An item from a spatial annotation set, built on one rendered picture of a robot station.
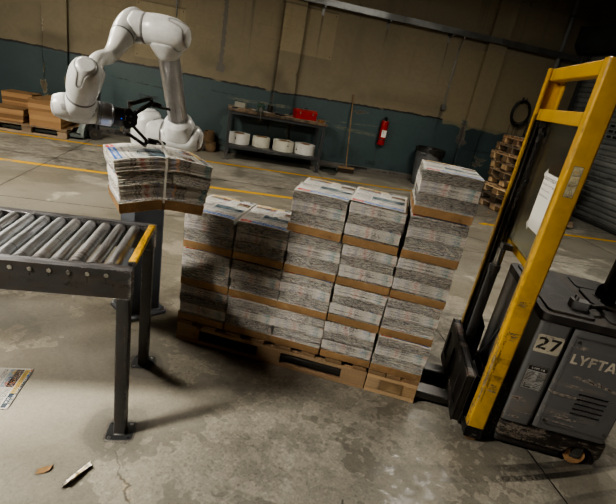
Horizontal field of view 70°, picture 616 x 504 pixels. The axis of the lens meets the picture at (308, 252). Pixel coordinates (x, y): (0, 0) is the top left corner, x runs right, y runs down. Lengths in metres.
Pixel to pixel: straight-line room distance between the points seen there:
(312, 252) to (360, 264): 0.26
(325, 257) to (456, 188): 0.73
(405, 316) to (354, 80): 7.21
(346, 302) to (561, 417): 1.20
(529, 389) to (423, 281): 0.73
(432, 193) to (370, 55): 7.21
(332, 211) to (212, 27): 7.01
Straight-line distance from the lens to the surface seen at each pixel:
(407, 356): 2.53
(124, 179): 1.90
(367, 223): 2.23
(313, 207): 2.24
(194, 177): 1.96
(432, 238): 2.24
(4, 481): 2.17
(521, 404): 2.55
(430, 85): 9.68
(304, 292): 2.40
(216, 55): 8.93
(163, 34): 2.23
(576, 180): 2.10
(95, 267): 1.81
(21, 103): 9.00
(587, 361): 2.48
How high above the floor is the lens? 1.57
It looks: 21 degrees down
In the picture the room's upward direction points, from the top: 11 degrees clockwise
